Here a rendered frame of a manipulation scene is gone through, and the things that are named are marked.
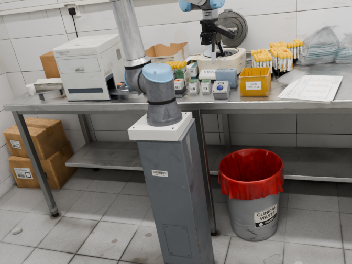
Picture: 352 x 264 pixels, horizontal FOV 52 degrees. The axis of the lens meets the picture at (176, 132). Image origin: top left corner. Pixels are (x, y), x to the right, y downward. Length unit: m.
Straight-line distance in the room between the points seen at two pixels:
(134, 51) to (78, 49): 0.52
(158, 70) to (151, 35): 1.07
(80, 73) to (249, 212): 1.17
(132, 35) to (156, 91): 0.25
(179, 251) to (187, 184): 0.41
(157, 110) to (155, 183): 0.34
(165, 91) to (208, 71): 0.63
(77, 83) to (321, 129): 1.53
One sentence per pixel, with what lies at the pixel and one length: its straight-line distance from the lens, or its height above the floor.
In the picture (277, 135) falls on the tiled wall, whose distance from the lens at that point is 2.50.
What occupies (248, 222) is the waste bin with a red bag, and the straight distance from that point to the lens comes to 2.07.
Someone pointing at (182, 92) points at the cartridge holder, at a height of 0.90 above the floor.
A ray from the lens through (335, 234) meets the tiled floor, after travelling 2.26.
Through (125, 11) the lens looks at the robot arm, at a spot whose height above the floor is 1.35.
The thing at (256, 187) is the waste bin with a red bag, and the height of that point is 0.41.
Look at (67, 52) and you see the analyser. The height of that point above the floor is 1.15.
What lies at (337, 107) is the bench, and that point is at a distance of 1.67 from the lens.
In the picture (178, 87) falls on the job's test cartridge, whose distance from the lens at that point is 1.82.
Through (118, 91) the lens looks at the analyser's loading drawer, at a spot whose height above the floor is 0.91.
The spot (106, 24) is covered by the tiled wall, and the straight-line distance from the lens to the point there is 2.57.
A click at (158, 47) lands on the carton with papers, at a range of 2.38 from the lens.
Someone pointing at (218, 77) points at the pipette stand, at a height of 0.94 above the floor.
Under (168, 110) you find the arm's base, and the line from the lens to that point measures 1.42.
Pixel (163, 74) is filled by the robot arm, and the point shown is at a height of 1.12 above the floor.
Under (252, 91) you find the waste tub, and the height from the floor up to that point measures 0.90.
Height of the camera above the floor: 1.52
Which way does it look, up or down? 26 degrees down
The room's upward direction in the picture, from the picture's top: 10 degrees counter-clockwise
